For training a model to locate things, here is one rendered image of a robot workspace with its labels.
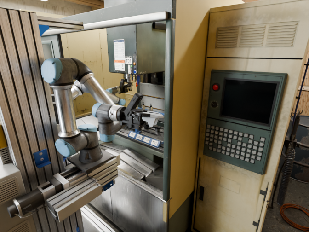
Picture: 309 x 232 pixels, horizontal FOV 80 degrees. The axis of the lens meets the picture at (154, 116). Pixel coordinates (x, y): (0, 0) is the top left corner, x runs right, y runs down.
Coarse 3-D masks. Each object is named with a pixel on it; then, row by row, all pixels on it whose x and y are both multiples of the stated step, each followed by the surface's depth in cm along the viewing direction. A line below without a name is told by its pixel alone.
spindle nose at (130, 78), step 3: (123, 75) 216; (126, 75) 213; (129, 75) 213; (132, 75) 214; (135, 75) 217; (123, 78) 218; (126, 78) 214; (129, 78) 214; (132, 78) 215; (135, 78) 218; (126, 81) 216; (129, 81) 215; (132, 81) 216; (135, 81) 219
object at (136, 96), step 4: (136, 96) 80; (140, 96) 80; (132, 100) 81; (136, 100) 80; (140, 100) 83; (128, 104) 82; (132, 104) 81; (136, 104) 83; (128, 108) 82; (132, 108) 82; (124, 112) 83; (128, 112) 82
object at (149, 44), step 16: (112, 0) 180; (128, 0) 168; (112, 32) 191; (128, 32) 178; (144, 32) 181; (160, 32) 199; (112, 48) 198; (128, 48) 183; (144, 48) 185; (160, 48) 205; (112, 64) 204; (128, 64) 189; (144, 64) 190; (160, 64) 211
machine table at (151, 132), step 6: (120, 132) 228; (144, 132) 228; (150, 132) 228; (156, 132) 228; (162, 132) 228; (120, 138) 222; (126, 138) 218; (132, 138) 212; (156, 138) 212; (162, 138) 212; (132, 144) 211; (138, 144) 205; (144, 144) 201; (162, 144) 198; (144, 150) 200; (150, 150) 194; (156, 150) 192; (162, 150) 186; (162, 156) 186
